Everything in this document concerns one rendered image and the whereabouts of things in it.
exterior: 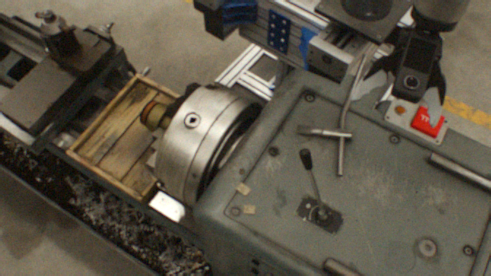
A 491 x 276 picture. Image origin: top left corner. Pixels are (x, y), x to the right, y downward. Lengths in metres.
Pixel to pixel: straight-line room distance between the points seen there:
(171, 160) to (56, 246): 1.42
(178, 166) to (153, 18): 2.09
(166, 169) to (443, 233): 0.60
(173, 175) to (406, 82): 0.57
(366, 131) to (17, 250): 1.88
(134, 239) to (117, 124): 0.41
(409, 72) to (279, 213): 0.37
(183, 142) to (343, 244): 0.41
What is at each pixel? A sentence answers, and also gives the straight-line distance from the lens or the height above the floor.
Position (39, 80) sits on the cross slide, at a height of 0.97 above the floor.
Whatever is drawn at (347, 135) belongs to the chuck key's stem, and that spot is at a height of 1.27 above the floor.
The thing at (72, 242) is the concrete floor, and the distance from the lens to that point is 2.31.
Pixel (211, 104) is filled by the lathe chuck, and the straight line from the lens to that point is 1.00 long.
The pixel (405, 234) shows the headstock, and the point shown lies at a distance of 0.89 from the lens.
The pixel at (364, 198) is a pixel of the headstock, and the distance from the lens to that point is 0.90.
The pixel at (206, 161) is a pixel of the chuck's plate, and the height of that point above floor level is 1.21.
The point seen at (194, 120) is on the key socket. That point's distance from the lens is 1.00.
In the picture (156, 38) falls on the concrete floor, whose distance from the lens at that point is 2.87.
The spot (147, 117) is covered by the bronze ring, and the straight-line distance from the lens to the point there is 1.16.
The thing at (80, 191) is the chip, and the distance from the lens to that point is 1.76.
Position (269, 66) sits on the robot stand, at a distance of 2.39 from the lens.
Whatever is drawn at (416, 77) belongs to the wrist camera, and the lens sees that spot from 0.67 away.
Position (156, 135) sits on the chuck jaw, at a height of 1.10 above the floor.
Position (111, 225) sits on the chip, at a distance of 1.63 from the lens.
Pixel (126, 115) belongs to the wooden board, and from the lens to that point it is 1.45.
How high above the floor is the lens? 2.06
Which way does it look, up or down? 61 degrees down
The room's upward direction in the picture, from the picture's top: 1 degrees counter-clockwise
